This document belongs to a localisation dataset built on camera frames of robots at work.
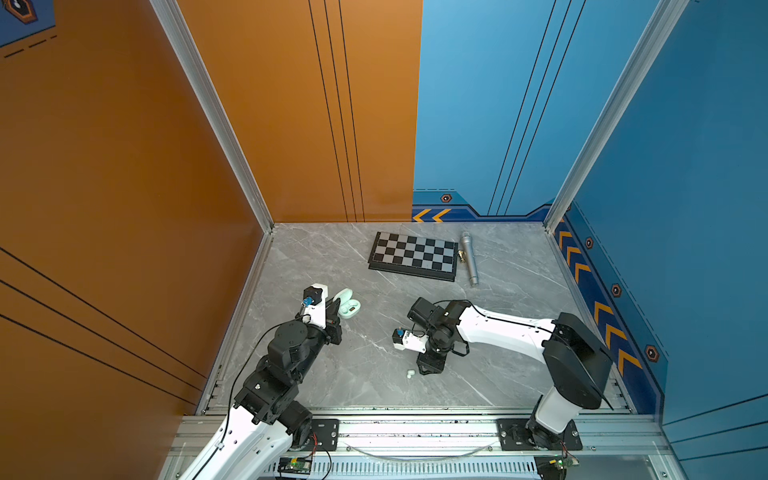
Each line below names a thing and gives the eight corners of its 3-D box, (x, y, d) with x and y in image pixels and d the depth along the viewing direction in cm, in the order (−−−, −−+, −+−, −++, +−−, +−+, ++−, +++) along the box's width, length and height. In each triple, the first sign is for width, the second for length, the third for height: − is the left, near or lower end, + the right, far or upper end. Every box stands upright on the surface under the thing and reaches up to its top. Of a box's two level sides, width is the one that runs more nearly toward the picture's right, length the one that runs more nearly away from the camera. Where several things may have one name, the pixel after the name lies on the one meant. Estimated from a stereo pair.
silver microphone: (469, 286, 103) (471, 280, 101) (460, 237, 118) (461, 231, 116) (479, 286, 103) (481, 280, 101) (468, 237, 118) (470, 231, 116)
